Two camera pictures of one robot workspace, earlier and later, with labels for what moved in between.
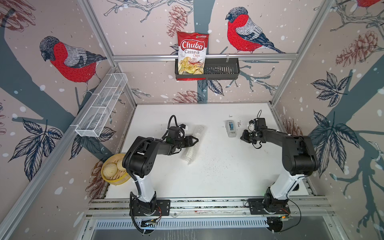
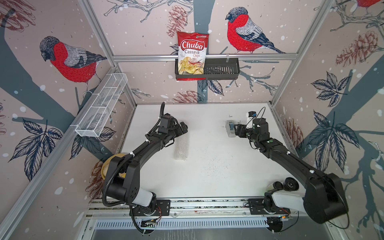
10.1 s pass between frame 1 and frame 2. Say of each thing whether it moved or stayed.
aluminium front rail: stayed
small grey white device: stayed
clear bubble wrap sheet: moved
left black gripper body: moved
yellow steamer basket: stayed
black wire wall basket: stayed
